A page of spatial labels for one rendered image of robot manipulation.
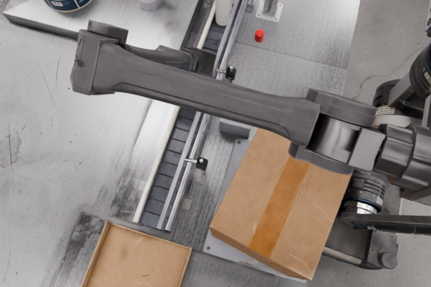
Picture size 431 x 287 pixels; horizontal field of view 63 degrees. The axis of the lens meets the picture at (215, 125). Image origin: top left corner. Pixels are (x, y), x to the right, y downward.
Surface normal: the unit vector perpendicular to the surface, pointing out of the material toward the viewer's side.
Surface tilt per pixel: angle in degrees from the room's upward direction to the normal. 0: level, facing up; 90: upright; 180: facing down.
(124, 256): 0
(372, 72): 0
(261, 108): 35
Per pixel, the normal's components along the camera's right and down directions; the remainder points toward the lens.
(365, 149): -0.18, 0.17
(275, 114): 0.04, 0.23
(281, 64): -0.01, -0.36
